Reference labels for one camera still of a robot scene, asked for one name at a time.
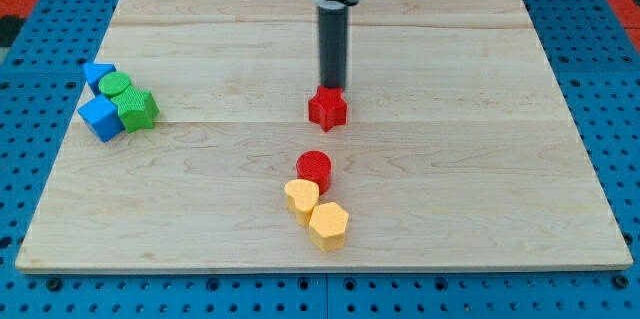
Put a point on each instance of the wooden board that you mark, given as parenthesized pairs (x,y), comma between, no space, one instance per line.
(451,150)

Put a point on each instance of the green cylinder block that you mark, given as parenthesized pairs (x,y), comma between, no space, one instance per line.
(114,84)

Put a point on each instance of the blue cube block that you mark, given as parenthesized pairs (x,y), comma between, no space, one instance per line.
(101,117)

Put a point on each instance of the yellow hexagon block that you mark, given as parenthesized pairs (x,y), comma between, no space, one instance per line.
(328,225)

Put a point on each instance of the red cylinder block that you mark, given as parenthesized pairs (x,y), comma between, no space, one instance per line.
(315,166)

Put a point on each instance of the green star block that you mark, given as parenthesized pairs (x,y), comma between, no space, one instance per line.
(136,109)

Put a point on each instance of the blue triangle block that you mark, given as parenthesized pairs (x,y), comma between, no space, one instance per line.
(94,72)

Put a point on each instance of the red star block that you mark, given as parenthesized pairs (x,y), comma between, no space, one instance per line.
(327,108)

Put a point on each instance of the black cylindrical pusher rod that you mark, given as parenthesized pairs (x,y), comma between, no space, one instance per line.
(333,46)

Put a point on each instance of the yellow heart block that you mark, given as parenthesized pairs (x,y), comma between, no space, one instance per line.
(302,196)

